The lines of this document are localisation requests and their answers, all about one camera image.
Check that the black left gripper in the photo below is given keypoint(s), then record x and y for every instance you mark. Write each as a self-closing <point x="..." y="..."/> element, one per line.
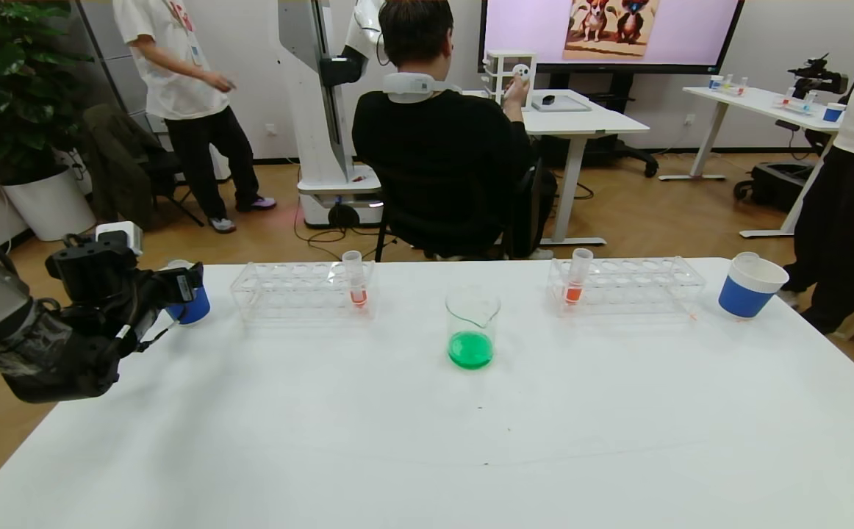
<point x="185" y="281"/>

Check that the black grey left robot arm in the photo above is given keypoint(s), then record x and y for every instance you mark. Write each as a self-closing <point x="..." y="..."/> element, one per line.
<point x="52" y="353"/>

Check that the clear acrylic test tube rack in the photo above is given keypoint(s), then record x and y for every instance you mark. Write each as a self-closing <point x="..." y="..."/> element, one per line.
<point x="618" y="290"/>
<point x="302" y="294"/>

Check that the orange pigment test tube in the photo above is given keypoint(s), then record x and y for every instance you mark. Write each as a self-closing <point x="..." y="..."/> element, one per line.
<point x="357" y="294"/>
<point x="573" y="292"/>

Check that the clear glass beaker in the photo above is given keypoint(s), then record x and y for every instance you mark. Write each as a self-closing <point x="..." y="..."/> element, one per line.
<point x="471" y="351"/>

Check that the small test tube rack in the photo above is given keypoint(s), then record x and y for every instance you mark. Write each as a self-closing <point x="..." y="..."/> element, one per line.
<point x="734" y="87"/>
<point x="796" y="103"/>

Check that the white desk with test tubes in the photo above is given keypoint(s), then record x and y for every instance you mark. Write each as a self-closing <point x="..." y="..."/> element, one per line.
<point x="765" y="103"/>

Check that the blue white paper cup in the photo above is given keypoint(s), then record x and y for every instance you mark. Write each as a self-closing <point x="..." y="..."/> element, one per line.
<point x="195" y="308"/>
<point x="743" y="297"/>

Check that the black folding chair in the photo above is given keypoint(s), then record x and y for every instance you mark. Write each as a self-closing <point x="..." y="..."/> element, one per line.
<point x="166" y="176"/>

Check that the olive green jacket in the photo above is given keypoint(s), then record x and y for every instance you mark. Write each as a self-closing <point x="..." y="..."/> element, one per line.
<point x="115" y="162"/>

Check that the white plant pot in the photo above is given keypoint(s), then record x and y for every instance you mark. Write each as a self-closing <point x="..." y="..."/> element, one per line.
<point x="52" y="208"/>

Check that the black office chair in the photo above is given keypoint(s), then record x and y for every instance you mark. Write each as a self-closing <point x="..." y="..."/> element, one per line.
<point x="381" y="242"/>

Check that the standing person white t-shirt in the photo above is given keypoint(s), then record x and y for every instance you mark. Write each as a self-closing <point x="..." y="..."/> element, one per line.
<point x="170" y="81"/>

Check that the white robot tower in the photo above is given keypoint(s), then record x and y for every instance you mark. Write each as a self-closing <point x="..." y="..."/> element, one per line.
<point x="317" y="110"/>

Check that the green leafy plant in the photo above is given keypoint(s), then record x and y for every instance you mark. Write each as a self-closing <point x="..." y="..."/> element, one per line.
<point x="8" y="73"/>

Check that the seated person in black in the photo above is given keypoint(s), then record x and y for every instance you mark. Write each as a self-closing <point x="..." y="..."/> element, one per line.
<point x="442" y="154"/>

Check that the white neck band device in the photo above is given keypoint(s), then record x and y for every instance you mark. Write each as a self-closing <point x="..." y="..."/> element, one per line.
<point x="414" y="84"/>

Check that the white desktop drawer organiser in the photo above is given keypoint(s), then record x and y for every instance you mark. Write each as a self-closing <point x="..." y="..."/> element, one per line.
<point x="497" y="73"/>

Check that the white handheld controller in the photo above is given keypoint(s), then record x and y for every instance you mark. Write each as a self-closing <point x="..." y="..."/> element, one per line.
<point x="520" y="73"/>

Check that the grey tablet pad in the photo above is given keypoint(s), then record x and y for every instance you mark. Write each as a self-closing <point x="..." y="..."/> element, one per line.
<point x="563" y="105"/>

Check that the white desk with drawers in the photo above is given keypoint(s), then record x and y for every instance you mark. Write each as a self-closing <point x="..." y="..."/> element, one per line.
<point x="581" y="121"/>

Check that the black display stand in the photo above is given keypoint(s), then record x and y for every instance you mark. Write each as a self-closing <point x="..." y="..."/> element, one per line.
<point x="618" y="150"/>

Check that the black mobile robot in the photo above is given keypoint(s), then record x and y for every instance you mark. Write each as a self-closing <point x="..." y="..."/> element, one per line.
<point x="772" y="187"/>

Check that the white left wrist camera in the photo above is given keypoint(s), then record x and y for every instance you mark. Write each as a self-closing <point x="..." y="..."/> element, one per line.
<point x="120" y="236"/>

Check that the large wall display screen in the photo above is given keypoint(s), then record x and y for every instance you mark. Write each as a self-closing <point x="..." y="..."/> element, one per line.
<point x="691" y="33"/>

